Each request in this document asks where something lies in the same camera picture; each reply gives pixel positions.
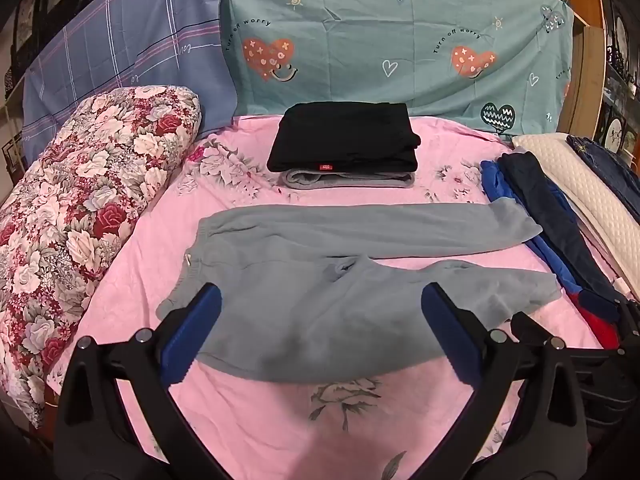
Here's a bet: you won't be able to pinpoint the navy garment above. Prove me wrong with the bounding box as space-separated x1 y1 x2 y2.
500 151 622 322

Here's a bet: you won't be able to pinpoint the cream quilted pillow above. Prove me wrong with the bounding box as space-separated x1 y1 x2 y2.
512 133 640 283

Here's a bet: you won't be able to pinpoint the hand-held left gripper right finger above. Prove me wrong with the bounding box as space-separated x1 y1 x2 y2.
421 282 588 480

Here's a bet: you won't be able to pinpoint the blue plaid sheet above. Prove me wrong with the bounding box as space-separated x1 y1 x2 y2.
22 0 238 161

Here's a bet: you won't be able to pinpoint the pink floral bed sheet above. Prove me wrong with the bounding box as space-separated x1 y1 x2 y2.
47 115 618 480

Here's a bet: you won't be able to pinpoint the folded black pants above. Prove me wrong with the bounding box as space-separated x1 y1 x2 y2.
266 102 420 175

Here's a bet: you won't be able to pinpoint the dark blue denim garment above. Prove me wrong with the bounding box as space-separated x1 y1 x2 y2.
567 135 640 221

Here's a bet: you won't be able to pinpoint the light grey sweatpants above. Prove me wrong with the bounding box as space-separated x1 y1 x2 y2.
156 202 560 385

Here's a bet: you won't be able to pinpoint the folded grey pants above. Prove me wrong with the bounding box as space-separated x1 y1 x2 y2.
278 168 416 191

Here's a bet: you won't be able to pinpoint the bright blue garment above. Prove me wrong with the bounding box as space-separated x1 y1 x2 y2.
481 160 583 302

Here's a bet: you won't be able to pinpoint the red garment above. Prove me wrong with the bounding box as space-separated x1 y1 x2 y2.
575 290 622 352

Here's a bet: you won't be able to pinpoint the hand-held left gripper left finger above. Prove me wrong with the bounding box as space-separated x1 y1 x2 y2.
54 282 222 480

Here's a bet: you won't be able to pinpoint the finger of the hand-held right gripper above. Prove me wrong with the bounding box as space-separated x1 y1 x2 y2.
509 311 551 345

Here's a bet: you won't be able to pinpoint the teal heart printed sheet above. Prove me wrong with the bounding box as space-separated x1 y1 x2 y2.
220 0 575 136

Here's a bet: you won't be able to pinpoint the red floral quilt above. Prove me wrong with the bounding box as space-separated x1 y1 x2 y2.
0 86 202 428

